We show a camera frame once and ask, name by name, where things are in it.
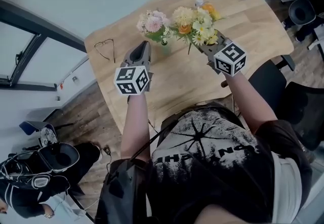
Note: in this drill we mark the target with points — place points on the small clear jar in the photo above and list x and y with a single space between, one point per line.
75 79

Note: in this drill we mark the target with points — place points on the blue chair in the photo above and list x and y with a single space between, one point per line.
30 127

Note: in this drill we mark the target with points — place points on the yellow and orange flower bouquet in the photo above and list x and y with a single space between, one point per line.
200 28

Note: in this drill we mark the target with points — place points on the clear glass bottle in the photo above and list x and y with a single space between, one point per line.
199 1

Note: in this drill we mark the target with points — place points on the green vase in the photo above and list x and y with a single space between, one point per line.
165 49

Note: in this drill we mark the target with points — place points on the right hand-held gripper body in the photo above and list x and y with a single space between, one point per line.
229 60

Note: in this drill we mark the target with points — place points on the thin-framed eyeglasses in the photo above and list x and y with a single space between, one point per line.
114 52

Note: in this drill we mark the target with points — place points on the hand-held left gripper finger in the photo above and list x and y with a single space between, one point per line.
134 54
147 53

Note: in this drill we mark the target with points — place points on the person's right forearm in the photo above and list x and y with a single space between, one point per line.
248 101

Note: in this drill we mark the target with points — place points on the white patterned cushion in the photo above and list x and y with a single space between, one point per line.
48 135

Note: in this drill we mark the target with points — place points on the person's left forearm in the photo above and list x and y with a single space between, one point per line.
135 127

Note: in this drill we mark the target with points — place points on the pink flower bouquet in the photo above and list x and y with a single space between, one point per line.
152 24

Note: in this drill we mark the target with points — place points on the black table leg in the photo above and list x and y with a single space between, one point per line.
288 62

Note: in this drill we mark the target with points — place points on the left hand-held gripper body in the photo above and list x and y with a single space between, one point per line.
130 81

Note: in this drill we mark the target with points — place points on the person's face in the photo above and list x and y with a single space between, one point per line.
233 215

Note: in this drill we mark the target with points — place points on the person's black printed shirt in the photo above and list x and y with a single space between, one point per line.
215 180

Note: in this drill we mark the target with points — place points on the black office chair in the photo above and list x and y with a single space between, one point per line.
268 79

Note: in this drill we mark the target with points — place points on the black power adapter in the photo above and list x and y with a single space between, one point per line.
107 151

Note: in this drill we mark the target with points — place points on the black framed window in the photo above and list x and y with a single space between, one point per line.
27 86

